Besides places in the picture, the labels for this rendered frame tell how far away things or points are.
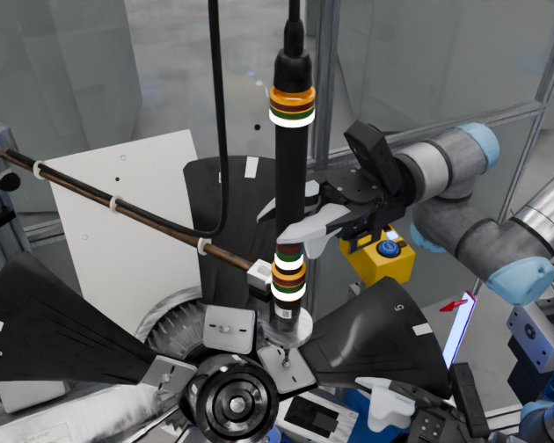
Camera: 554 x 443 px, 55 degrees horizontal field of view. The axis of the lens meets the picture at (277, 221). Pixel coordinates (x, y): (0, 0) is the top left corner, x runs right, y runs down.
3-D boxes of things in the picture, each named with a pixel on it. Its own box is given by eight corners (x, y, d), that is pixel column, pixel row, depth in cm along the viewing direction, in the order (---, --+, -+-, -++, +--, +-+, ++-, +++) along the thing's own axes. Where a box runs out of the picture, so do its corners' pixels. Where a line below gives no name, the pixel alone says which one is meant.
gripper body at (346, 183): (346, 258, 66) (417, 223, 71) (353, 205, 60) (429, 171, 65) (309, 224, 71) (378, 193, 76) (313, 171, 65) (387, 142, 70)
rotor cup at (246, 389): (188, 442, 82) (202, 480, 70) (163, 353, 81) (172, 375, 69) (273, 408, 86) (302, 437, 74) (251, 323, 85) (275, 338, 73)
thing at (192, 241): (-3, 158, 91) (-5, 151, 90) (4, 154, 92) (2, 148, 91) (261, 280, 70) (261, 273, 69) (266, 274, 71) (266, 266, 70)
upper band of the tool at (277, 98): (261, 121, 52) (261, 95, 50) (284, 103, 54) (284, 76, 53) (300, 134, 50) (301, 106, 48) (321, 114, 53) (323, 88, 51)
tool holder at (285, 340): (240, 329, 74) (236, 282, 68) (267, 296, 79) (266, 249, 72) (295, 358, 71) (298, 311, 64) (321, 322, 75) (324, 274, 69)
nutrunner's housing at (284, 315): (268, 342, 76) (263, 23, 45) (282, 323, 78) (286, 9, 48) (292, 354, 74) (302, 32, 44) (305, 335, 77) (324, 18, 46)
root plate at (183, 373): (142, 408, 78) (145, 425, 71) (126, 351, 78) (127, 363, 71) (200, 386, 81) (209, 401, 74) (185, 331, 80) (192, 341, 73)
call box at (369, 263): (338, 252, 130) (341, 220, 123) (373, 241, 133) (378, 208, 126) (371, 298, 119) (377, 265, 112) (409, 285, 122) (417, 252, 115)
